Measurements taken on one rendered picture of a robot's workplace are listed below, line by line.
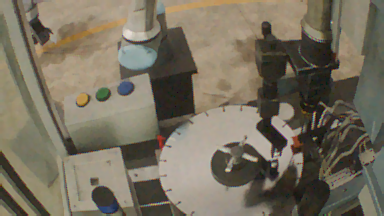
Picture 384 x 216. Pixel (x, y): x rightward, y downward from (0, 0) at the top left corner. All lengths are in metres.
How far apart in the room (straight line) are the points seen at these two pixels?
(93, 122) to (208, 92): 1.27
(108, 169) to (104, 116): 0.18
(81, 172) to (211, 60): 1.62
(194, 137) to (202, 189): 0.14
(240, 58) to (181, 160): 1.63
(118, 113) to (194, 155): 0.27
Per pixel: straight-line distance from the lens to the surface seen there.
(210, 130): 0.98
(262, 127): 0.89
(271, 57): 0.72
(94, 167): 1.03
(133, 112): 1.13
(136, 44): 1.18
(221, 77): 2.40
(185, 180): 0.91
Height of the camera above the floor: 1.73
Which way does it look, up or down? 50 degrees down
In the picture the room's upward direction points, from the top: 6 degrees counter-clockwise
